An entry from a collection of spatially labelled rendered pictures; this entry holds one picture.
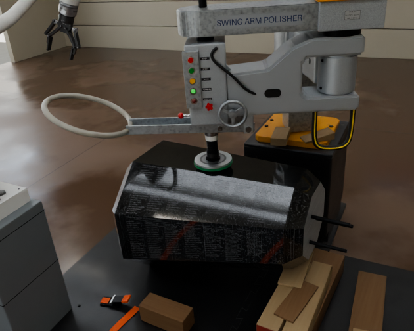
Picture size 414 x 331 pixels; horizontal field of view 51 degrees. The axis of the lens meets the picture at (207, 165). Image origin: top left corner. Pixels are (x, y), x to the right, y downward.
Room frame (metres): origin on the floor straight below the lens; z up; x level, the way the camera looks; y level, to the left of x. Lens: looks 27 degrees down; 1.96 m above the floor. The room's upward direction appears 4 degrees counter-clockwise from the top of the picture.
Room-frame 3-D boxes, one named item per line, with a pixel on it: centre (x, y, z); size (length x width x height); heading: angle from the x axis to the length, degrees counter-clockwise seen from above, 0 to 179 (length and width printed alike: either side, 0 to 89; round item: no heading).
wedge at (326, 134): (2.57, -0.73, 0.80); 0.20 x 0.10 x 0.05; 99
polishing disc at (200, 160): (2.19, -0.04, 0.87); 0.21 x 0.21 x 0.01
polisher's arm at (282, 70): (2.15, -0.43, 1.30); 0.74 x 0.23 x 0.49; 86
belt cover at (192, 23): (2.17, -0.39, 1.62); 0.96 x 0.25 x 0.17; 86
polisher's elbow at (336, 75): (2.15, -0.69, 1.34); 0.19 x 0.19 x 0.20
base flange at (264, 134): (2.80, -0.66, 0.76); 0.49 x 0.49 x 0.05; 62
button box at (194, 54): (2.08, 0.04, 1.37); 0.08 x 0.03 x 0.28; 86
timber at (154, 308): (1.83, 0.30, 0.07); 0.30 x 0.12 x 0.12; 60
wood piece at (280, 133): (2.60, -0.50, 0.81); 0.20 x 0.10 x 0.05; 160
